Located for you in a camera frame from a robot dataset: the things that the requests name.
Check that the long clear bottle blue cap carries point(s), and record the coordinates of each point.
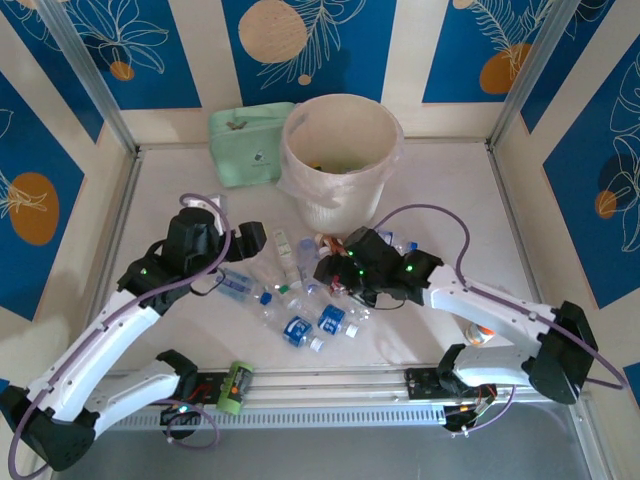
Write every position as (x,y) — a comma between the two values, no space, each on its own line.
(395,240)

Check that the grey metal panel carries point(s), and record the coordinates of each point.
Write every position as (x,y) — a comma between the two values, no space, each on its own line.
(325,455)

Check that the base wiring connector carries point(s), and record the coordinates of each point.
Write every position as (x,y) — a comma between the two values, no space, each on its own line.
(467,409)
(181,409)

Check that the green can black label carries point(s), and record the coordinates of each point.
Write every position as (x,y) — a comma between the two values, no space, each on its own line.
(235,387)

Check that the slim clear bottle white label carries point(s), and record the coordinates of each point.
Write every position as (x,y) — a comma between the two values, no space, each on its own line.
(284,247)

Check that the aluminium mounting rail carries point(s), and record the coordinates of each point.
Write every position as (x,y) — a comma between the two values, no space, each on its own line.
(325,385)

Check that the left base wiring connector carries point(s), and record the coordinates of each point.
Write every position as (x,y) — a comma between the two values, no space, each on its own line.
(181,409)

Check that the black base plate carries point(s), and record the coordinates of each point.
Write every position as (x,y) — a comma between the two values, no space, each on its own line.
(210,382)
(420,385)

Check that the blue label bottle white cap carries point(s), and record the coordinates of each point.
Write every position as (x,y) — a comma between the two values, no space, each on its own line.
(331,317)
(298,331)

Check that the mint green zip pouch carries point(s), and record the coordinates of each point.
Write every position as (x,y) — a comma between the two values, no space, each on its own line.
(240,150)

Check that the cream plastic bin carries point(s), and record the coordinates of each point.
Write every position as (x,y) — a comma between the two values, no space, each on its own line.
(340,210)

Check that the brown patterned snack can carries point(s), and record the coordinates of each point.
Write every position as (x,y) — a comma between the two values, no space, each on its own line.
(334,246)

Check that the orange capped bottle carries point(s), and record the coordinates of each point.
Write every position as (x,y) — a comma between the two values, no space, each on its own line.
(477,334)

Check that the aluminium frame post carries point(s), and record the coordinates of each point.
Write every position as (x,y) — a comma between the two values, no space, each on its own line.
(527,75)
(89,75)

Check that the clear crushed plastic bottle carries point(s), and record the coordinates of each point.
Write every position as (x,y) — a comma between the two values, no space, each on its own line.
(300,304)

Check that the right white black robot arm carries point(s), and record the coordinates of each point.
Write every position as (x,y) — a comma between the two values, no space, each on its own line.
(500,310)

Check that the aluminium side rail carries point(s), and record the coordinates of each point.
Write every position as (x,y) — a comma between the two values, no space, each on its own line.
(506,200)
(125,200)

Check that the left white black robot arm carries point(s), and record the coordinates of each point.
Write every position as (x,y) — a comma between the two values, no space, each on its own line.
(100,340)

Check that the right base wiring connector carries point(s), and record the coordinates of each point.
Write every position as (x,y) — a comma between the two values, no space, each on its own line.
(467,409)

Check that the crushed clear bottle green cap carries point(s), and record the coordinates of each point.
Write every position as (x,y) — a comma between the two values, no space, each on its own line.
(265,272)

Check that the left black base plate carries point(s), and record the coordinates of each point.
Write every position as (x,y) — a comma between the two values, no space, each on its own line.
(210,382)

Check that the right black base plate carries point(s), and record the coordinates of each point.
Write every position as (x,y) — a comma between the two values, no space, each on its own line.
(420,385)

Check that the clear bottle pale blue label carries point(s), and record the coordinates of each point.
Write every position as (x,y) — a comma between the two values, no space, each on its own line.
(306,255)

